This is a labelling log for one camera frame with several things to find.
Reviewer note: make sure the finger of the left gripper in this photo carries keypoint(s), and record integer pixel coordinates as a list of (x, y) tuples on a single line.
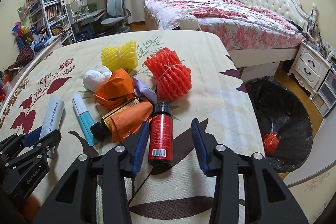
[(13, 145), (49, 142)]

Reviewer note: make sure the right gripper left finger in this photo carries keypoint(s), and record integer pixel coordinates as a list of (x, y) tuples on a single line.
[(73, 200)]

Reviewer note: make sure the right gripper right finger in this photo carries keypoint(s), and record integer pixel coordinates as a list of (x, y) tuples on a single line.
[(267, 198)]

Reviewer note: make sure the white blue toothpaste tube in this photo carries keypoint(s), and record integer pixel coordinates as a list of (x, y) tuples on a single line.
[(53, 116)]

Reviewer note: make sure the white teal long box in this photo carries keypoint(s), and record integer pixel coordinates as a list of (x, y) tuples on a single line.
[(84, 118)]

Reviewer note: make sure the red plastic bag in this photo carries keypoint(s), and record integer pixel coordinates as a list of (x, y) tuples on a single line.
[(270, 143)]

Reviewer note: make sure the red small bottle black cap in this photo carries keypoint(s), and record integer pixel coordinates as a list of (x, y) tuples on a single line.
[(161, 136)]

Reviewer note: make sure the orange paper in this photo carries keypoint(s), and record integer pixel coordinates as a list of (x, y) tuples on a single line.
[(129, 121), (116, 91)]

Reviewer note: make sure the lilac paper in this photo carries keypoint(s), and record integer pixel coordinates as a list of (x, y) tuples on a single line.
[(142, 92)]

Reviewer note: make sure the red foam fruit net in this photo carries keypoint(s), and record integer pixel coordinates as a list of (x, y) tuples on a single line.
[(173, 79)]

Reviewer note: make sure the black lined trash bin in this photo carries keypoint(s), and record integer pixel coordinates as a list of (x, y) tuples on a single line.
[(279, 109)]

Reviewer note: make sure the cream floral bedsheet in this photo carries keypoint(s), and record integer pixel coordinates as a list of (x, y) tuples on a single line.
[(124, 107)]

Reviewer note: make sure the white crumpled paper ball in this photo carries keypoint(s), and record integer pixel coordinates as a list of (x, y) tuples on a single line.
[(96, 77)]

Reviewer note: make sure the colourful paper pinwheel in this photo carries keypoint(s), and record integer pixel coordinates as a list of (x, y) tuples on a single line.
[(20, 29)]

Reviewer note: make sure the clear plastic drawer unit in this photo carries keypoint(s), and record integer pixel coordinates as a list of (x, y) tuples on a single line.
[(325, 98)]

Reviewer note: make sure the yellow foam fruit net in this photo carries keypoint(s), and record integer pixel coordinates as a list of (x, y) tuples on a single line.
[(124, 56)]

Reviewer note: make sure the study desk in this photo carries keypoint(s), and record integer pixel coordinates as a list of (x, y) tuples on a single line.
[(82, 19)]

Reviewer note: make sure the white nightstand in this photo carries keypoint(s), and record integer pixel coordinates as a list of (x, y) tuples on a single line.
[(309, 68)]

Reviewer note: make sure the grey desk chair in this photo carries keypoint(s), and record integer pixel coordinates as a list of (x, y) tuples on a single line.
[(117, 17)]

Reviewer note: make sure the pink floral quilt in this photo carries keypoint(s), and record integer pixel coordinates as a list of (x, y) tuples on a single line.
[(167, 12)]

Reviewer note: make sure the white bed frame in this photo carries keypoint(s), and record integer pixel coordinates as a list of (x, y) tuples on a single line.
[(262, 56)]

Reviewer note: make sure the white round bed post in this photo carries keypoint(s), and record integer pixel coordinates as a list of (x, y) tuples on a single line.
[(189, 22)]

